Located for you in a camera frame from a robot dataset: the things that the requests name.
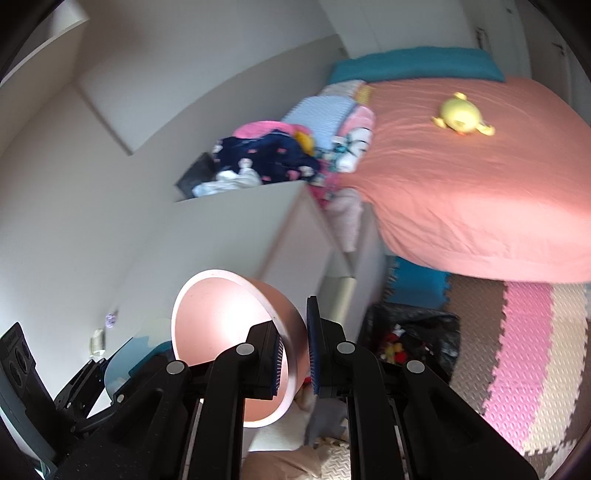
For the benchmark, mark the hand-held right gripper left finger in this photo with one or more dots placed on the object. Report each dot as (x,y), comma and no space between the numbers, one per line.
(278,364)

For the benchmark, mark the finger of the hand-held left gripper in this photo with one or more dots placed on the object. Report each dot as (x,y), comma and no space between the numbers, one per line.
(83,381)
(104,413)

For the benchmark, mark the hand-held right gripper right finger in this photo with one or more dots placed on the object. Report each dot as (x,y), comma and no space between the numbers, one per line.
(313,344)

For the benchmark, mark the light blue plastic plate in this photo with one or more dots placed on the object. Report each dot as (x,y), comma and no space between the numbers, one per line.
(134,360)

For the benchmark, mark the pink bowl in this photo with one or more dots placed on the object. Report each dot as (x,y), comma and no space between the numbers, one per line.
(221,318)

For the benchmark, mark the black trash bag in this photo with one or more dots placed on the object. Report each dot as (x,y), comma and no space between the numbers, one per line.
(415,332)

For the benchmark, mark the small beige object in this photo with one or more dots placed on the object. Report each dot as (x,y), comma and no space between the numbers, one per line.
(97,344)

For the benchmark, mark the small purple object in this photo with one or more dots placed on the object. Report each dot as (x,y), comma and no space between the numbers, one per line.
(111,319)

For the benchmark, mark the grey cloth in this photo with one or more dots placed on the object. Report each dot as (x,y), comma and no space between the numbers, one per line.
(325,420)

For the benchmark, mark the red object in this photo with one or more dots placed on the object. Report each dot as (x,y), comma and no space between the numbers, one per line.
(396,347)

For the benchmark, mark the beige cloth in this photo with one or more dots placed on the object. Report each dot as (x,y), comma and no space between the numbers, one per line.
(281,466)

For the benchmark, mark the blue foam mat tile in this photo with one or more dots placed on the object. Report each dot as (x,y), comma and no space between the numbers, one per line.
(418,284)

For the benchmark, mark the pale pink hanging cloth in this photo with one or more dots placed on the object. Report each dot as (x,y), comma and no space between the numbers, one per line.
(346,217)

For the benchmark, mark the white desk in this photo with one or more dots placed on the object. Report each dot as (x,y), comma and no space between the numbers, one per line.
(221,235)

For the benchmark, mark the white crumpled cloth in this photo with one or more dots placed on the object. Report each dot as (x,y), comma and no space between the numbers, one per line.
(226,184)

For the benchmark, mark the navy patterned garment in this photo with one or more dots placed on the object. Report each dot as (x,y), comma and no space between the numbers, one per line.
(268,157)

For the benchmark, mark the pink beige foam floor mat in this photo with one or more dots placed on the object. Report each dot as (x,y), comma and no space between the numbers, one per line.
(521,360)

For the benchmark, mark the pink and white folded cloth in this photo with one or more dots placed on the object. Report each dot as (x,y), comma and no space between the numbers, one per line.
(358,138)

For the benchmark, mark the bed with salmon sheet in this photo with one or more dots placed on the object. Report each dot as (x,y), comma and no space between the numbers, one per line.
(475,198)

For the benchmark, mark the pink garment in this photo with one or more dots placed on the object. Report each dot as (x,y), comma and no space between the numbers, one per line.
(261,129)

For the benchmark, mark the light blue striped blanket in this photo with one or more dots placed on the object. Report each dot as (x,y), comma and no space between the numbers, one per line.
(318,115)

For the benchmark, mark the small yellow cloth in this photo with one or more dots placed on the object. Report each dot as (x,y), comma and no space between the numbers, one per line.
(365,93)

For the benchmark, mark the white patterned folded cloth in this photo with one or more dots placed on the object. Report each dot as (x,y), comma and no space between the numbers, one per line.
(341,87)

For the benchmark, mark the yellow plush duck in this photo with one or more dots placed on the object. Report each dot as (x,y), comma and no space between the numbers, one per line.
(461,115)

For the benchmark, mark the teal pillow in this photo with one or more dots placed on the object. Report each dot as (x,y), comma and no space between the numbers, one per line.
(415,64)

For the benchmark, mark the white wardrobe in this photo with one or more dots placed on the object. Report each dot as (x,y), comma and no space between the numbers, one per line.
(429,23)

